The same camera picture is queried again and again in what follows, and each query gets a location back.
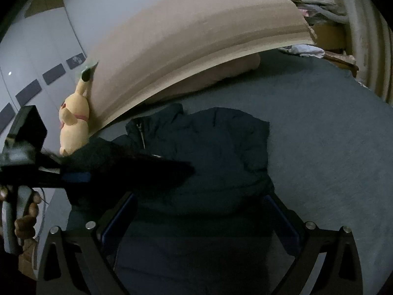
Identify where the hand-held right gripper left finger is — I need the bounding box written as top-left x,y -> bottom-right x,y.
36,191 -> 139,295

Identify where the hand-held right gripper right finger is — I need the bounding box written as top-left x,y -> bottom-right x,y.
261,193 -> 365,295

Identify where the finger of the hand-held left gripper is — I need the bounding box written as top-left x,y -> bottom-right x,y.
38,150 -> 197,191

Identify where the dark navy jacket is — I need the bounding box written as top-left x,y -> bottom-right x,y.
66,103 -> 304,295

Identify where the pile of pale clothes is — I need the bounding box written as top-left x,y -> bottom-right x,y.
282,0 -> 350,24

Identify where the person's left hand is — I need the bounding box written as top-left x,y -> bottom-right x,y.
0,186 -> 42,241

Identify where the yellow plush toy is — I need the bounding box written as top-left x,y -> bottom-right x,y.
58,69 -> 93,157

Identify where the brown cardboard carton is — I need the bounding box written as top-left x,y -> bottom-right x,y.
18,238 -> 40,281

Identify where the small green object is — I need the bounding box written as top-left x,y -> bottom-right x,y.
80,61 -> 99,75

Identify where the pinkish beige pillow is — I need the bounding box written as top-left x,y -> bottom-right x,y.
144,52 -> 261,106

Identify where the beige padded headboard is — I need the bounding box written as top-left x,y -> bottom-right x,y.
84,0 -> 318,137

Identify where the brown cardboard sheet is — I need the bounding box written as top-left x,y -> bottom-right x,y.
24,0 -> 64,18

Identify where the white crumpled cloth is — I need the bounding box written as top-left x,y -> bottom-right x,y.
277,44 -> 326,59

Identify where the beige ribbed curtain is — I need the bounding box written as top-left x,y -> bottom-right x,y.
333,0 -> 393,104

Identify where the patterned dark wall panel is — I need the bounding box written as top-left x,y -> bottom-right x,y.
66,53 -> 87,70

